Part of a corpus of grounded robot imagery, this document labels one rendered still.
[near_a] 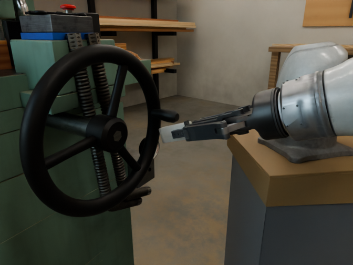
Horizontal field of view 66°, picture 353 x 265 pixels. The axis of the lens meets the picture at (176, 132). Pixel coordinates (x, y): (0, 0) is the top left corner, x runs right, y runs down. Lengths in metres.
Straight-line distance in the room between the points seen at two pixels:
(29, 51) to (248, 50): 3.47
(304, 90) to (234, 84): 3.63
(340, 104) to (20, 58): 0.52
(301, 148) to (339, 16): 2.85
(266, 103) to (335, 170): 0.34
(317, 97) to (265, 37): 3.41
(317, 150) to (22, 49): 0.68
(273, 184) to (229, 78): 3.44
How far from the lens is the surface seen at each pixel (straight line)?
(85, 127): 0.49
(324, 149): 0.76
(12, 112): 0.58
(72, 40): 0.51
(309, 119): 0.38
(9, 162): 0.60
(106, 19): 3.11
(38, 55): 0.54
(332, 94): 0.37
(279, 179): 0.64
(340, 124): 0.38
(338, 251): 0.85
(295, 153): 0.72
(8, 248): 0.67
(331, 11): 3.53
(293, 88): 0.39
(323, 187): 0.71
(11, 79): 0.58
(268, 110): 0.40
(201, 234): 1.50
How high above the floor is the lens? 0.97
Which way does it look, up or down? 20 degrees down
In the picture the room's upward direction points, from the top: straight up
